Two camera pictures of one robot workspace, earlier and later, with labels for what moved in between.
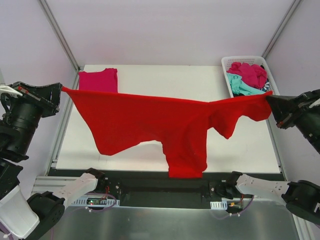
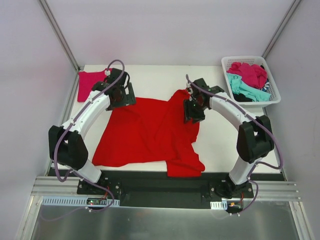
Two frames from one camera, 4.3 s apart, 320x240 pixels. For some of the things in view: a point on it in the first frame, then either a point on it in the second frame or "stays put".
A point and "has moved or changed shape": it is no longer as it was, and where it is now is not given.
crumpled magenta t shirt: [253, 74] stays put
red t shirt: [112, 122] has moved or changed shape
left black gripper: [36, 99] to [127, 100]
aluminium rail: [53, 184] stays put
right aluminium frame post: [281, 28] stays put
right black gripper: [292, 115] to [193, 115]
